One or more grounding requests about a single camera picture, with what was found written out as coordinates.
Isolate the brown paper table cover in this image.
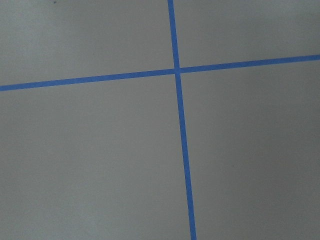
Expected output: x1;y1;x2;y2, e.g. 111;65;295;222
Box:
0;0;320;240

